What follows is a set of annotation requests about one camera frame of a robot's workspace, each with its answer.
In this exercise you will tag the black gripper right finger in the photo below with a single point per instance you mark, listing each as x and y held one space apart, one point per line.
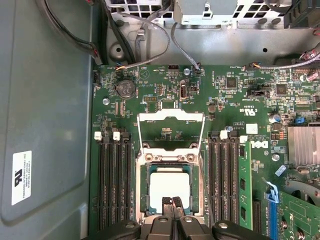
190 230

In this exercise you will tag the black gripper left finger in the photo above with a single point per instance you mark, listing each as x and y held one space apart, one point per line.
157 230

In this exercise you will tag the metal locking lever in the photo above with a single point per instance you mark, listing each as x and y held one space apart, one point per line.
209 211

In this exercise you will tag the silver CPU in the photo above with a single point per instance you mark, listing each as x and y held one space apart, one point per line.
170 185

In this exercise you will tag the metal socket cover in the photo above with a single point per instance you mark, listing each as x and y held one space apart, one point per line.
172 113

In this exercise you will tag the black expansion slot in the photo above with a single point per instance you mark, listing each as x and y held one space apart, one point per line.
257 217

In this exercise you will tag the blue expansion slot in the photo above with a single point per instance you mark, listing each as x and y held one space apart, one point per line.
272 220

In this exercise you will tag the green RAM stick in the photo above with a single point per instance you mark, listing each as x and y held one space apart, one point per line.
245 175

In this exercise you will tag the black graphics card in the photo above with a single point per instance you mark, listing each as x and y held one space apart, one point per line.
300 220

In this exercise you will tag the silver board screw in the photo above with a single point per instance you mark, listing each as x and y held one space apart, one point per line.
186 71
106 101
275 157

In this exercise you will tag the white board sticker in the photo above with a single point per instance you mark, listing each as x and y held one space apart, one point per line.
251 128

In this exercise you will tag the dark square inductor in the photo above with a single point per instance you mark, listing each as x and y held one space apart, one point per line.
212 109

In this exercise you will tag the black pin header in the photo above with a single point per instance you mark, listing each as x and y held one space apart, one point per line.
150 99

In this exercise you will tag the green motherboard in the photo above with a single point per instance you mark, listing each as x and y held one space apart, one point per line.
225 100

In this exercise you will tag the silver USB port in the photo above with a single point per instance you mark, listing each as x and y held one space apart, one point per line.
183 91

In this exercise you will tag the silver chipset heatsink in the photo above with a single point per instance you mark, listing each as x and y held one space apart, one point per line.
303 145

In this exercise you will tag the white case label sticker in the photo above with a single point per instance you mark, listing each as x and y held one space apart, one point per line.
22 177

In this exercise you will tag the round coin cell battery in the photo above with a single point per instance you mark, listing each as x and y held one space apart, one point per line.
126 88

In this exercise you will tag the black PC case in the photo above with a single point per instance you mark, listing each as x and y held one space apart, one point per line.
50 100

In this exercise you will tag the metal drive cage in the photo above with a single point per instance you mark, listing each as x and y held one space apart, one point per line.
200 11

